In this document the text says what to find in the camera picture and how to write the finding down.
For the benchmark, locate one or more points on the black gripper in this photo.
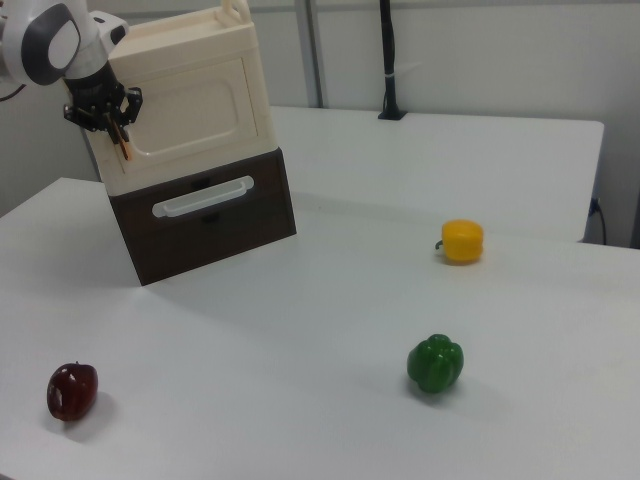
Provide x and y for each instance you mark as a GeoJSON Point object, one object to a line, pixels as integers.
{"type": "Point", "coordinates": [92, 97]}

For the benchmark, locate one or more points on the cream cabinet door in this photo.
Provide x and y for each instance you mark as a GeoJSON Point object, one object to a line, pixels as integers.
{"type": "Point", "coordinates": [185, 115]}

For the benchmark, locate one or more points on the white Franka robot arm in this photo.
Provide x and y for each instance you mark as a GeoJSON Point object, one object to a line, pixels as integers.
{"type": "Point", "coordinates": [45, 42]}

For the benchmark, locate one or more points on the cream toy cabinet body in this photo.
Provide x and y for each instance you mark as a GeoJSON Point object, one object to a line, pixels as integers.
{"type": "Point", "coordinates": [175, 45]}

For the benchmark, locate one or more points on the black pole with base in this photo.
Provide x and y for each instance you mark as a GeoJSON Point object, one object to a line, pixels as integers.
{"type": "Point", "coordinates": [391, 60]}

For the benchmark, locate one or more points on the dark red apple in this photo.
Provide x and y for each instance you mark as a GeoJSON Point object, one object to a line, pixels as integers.
{"type": "Point", "coordinates": [71, 391]}

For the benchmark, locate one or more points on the yellow bell pepper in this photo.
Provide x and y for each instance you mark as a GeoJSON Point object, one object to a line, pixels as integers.
{"type": "Point", "coordinates": [462, 241]}

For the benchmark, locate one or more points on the green bell pepper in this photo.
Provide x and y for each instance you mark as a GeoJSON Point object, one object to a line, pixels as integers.
{"type": "Point", "coordinates": [436, 363]}

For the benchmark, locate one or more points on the grey partition frame post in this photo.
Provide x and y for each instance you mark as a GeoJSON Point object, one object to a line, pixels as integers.
{"type": "Point", "coordinates": [312, 50]}

